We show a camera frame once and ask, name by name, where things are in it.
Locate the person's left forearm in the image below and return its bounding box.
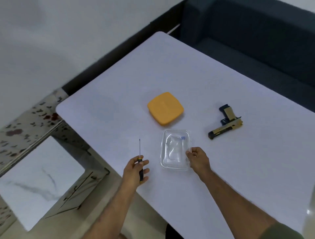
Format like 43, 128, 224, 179
82, 183, 137, 239

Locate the clear plastic container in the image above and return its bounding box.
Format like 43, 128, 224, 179
159, 129, 192, 171

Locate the person's left hand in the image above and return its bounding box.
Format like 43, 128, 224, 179
122, 157, 150, 191

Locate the tan and black toy pistol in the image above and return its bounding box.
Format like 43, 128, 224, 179
208, 104, 243, 140

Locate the person's right forearm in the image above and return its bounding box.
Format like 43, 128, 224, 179
202, 170, 283, 239

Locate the olive green sleeve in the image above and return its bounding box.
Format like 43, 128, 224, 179
256, 221, 305, 239

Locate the dark blue sofa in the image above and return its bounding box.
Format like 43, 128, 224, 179
150, 0, 315, 109

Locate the orange container lid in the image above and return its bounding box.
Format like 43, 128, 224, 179
147, 92, 185, 127

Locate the black yellow handled screwdriver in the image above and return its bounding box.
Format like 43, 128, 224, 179
138, 139, 145, 183

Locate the white marble side table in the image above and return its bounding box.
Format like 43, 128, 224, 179
0, 135, 110, 232

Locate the person's right hand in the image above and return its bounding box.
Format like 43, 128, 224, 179
185, 147, 211, 180

